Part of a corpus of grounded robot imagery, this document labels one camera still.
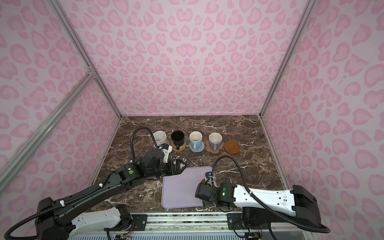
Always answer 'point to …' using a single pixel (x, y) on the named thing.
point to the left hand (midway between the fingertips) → (183, 164)
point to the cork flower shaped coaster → (209, 150)
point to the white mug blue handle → (195, 137)
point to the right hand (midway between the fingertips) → (208, 199)
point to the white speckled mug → (160, 137)
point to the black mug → (178, 138)
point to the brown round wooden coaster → (231, 147)
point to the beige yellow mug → (203, 181)
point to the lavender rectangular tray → (178, 190)
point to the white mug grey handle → (215, 140)
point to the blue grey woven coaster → (197, 150)
